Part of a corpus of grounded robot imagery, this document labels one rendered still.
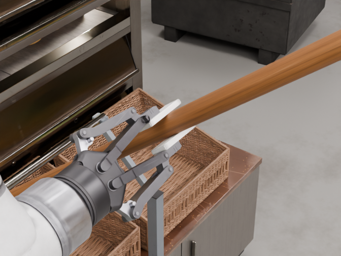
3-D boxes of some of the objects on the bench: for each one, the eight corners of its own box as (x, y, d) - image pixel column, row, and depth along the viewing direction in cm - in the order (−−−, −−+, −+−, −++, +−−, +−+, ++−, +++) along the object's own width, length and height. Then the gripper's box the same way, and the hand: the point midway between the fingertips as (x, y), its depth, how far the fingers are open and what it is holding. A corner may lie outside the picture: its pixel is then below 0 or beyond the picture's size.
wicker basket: (53, 203, 296) (46, 148, 280) (139, 137, 334) (138, 85, 318) (149, 254, 273) (147, 197, 257) (231, 177, 310) (234, 122, 294)
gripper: (13, 158, 88) (133, 75, 104) (86, 267, 90) (193, 169, 106) (44, 140, 82) (167, 56, 99) (122, 257, 84) (229, 156, 101)
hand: (166, 126), depth 100 cm, fingers closed on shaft, 3 cm apart
